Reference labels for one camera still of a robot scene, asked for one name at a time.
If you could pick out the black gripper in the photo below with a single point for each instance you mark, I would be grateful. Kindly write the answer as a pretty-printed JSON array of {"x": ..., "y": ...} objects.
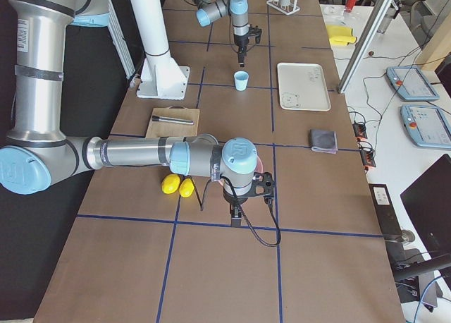
[
  {"x": 240, "y": 41},
  {"x": 235, "y": 199}
]

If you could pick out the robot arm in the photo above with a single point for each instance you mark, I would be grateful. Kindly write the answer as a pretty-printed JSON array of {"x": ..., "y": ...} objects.
[
  {"x": 209, "y": 11},
  {"x": 97, "y": 101}
]

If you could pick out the blue plastic cup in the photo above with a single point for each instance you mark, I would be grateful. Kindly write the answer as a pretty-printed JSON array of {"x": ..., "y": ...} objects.
[{"x": 241, "y": 80}]

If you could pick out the pink bowl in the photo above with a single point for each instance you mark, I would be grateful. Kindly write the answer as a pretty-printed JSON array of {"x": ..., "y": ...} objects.
[{"x": 259, "y": 167}]

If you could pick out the yellow lemon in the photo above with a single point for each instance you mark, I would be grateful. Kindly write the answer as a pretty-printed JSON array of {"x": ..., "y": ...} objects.
[
  {"x": 170, "y": 184},
  {"x": 186, "y": 188}
]

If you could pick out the cream bear tray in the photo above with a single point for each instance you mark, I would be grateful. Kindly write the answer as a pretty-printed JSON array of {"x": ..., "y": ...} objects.
[{"x": 302, "y": 87}]

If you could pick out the wooden cutting board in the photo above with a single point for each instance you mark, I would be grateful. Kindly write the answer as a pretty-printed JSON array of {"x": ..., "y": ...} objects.
[{"x": 157, "y": 129}]

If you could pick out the yellow cloth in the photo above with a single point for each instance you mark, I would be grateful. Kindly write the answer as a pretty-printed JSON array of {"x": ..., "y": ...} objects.
[{"x": 340, "y": 35}]

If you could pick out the steel rod muddler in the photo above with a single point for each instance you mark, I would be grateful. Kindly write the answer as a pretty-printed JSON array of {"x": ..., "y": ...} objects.
[{"x": 172, "y": 120}]

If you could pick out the dark grey folded cloth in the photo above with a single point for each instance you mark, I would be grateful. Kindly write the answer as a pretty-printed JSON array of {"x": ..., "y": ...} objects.
[{"x": 323, "y": 141}]

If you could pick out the black power strip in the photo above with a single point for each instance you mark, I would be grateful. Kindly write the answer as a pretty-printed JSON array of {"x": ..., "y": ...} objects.
[{"x": 366, "y": 150}]

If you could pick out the grey box with label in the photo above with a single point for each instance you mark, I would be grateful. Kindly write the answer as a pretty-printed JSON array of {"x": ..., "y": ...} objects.
[{"x": 385, "y": 212}]

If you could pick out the blue teach pendant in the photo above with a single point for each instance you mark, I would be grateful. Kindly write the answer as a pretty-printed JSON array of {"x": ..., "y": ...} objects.
[
  {"x": 411, "y": 84},
  {"x": 426, "y": 126}
]

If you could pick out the black monitor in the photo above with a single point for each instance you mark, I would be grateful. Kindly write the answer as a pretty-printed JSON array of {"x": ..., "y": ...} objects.
[{"x": 427, "y": 202}]

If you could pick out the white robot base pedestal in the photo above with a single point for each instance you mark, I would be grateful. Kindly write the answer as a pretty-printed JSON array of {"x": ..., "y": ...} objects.
[{"x": 161, "y": 76}]

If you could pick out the aluminium frame post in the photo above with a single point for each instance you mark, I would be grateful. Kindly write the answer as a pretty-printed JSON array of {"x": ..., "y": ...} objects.
[{"x": 378, "y": 13}]

